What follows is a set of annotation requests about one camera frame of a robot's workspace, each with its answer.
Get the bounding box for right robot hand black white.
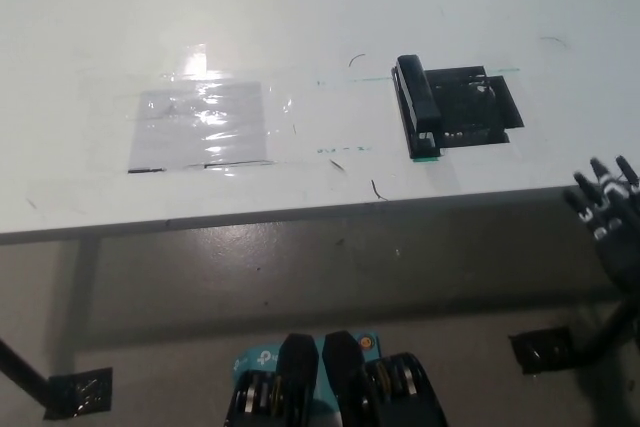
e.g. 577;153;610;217
562;155;640;294

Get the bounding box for black desk stapler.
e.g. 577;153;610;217
390;53;444;160

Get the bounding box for black robot torso blocks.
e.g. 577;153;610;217
223;330;449;427

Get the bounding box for black stand leg bar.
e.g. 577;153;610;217
574;291;639;364
0;336;57;414

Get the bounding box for black floor tape patch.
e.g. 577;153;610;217
507;325;581;376
42;367;114;422

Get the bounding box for clear plastic film sheet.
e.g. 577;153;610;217
74;43;347;179

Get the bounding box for teal router box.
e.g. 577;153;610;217
231;330;384;427

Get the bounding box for white paper sheet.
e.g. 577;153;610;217
126;80;268;172

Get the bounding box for grey table leg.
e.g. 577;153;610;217
47;238;102;379

